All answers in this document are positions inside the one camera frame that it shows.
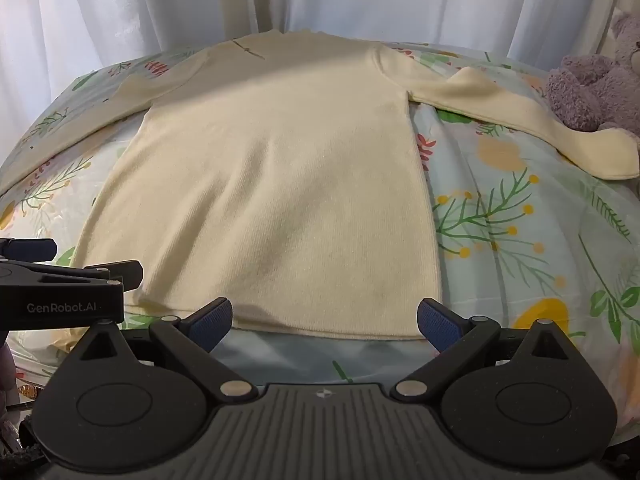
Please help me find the white sheer curtain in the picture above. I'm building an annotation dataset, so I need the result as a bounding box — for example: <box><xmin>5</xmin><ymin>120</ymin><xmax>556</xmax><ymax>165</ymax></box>
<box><xmin>0</xmin><ymin>0</ymin><xmax>640</xmax><ymax>163</ymax></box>

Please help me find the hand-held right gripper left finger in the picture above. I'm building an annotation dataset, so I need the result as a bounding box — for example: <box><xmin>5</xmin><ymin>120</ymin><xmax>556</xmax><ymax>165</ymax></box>
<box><xmin>72</xmin><ymin>297</ymin><xmax>256</xmax><ymax>403</ymax></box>

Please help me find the cream knit sweater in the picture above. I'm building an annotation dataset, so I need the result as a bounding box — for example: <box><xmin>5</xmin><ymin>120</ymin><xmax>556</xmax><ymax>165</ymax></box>
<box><xmin>0</xmin><ymin>27</ymin><xmax>640</xmax><ymax>342</ymax></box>

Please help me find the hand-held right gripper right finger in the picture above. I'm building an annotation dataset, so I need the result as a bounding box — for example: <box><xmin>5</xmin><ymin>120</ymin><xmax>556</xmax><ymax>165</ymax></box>
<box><xmin>391</xmin><ymin>297</ymin><xmax>577</xmax><ymax>402</ymax></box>

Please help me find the purple teddy bear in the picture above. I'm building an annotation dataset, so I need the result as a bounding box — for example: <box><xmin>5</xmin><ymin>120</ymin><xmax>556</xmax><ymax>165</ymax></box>
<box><xmin>545</xmin><ymin>10</ymin><xmax>640</xmax><ymax>136</ymax></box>

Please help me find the floral bed sheet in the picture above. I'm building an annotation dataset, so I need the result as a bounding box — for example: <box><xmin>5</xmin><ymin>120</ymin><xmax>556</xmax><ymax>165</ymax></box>
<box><xmin>0</xmin><ymin>42</ymin><xmax>640</xmax><ymax>441</ymax></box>

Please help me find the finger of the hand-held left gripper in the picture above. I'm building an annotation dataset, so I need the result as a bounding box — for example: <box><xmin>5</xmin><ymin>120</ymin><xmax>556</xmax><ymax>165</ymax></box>
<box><xmin>0</xmin><ymin>238</ymin><xmax>57</xmax><ymax>263</ymax></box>
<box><xmin>75</xmin><ymin>259</ymin><xmax>145</xmax><ymax>291</ymax></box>

